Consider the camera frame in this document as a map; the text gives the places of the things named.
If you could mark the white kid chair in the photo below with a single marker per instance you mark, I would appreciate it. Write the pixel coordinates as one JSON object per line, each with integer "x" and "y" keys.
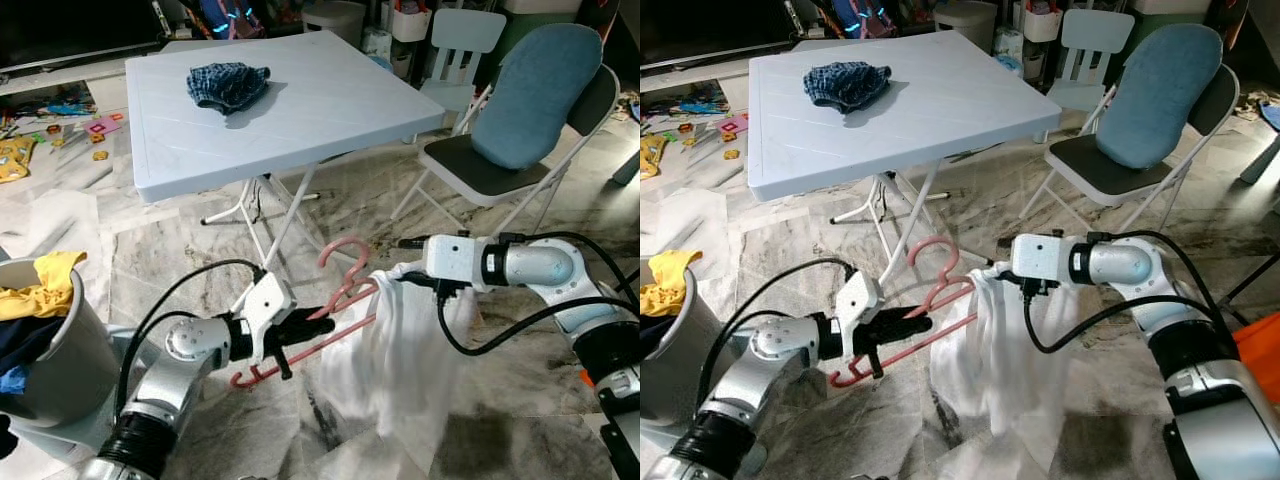
{"x": 470, "y": 30}
{"x": 1095, "y": 30}

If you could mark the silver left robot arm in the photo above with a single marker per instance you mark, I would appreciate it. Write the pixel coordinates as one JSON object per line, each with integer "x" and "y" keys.
{"x": 185, "y": 345}
{"x": 775, "y": 345}

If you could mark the pale blue folding table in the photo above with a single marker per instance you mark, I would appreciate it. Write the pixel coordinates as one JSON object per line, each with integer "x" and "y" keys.
{"x": 320, "y": 100}
{"x": 940, "y": 100}

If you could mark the blue backpack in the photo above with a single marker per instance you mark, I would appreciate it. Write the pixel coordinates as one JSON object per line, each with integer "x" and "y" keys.
{"x": 225, "y": 18}
{"x": 860, "y": 18}

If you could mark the blue plaid shorts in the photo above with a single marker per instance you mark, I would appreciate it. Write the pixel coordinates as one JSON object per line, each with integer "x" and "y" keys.
{"x": 228, "y": 85}
{"x": 845, "y": 85}

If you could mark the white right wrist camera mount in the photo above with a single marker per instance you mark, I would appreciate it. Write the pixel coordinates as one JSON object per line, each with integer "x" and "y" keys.
{"x": 450, "y": 260}
{"x": 1040, "y": 258}

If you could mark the grey white folding chair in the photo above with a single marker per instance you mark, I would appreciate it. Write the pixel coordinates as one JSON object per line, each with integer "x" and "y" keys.
{"x": 1090, "y": 160}
{"x": 470, "y": 165}

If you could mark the black television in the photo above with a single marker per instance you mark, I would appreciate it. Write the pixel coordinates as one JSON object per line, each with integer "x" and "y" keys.
{"x": 80, "y": 30}
{"x": 720, "y": 30}

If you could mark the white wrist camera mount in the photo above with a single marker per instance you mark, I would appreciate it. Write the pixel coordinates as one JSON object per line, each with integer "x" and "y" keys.
{"x": 860, "y": 305}
{"x": 1040, "y": 258}
{"x": 265, "y": 305}
{"x": 450, "y": 260}

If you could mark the navy garment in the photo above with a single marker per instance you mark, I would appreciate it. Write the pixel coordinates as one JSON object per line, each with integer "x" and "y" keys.
{"x": 25, "y": 345}
{"x": 655, "y": 335}

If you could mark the bright blue cloth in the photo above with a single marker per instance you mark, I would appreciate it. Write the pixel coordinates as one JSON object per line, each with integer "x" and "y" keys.
{"x": 10, "y": 380}

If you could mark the light blue chair cushion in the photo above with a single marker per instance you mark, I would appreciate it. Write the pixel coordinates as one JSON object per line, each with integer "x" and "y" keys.
{"x": 1165, "y": 90}
{"x": 540, "y": 90}

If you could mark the pink toy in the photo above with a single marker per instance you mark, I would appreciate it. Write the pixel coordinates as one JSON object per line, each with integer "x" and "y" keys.
{"x": 105, "y": 125}
{"x": 733, "y": 125}

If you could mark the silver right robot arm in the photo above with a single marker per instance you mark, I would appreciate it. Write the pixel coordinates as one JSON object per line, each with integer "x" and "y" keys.
{"x": 1130, "y": 265}
{"x": 540, "y": 265}

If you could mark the yellow shirt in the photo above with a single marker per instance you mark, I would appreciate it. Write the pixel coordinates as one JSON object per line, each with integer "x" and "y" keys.
{"x": 45, "y": 290}
{"x": 670, "y": 290}

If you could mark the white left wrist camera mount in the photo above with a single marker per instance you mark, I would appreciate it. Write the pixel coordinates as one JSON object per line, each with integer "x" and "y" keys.
{"x": 860, "y": 305}
{"x": 265, "y": 305}

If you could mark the yellow toy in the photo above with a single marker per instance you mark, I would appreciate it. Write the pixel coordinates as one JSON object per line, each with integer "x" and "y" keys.
{"x": 652, "y": 158}
{"x": 15, "y": 160}

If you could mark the grey laundry bucket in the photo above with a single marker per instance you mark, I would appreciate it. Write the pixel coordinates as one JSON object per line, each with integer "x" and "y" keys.
{"x": 70, "y": 370}
{"x": 680, "y": 370}

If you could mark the white thin garment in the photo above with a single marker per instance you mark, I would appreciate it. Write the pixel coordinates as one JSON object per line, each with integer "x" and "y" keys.
{"x": 400, "y": 360}
{"x": 1000, "y": 360}

